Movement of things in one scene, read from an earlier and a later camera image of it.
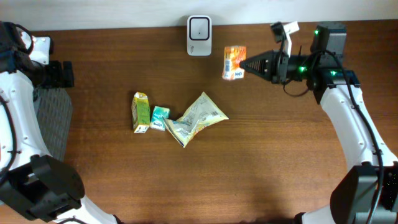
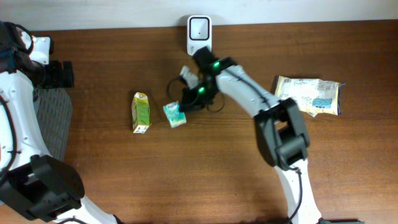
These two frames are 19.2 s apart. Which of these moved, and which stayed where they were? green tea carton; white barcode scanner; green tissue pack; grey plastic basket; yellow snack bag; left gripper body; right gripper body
Moved: right gripper body; yellow snack bag; green tissue pack
Stayed: green tea carton; grey plastic basket; left gripper body; white barcode scanner
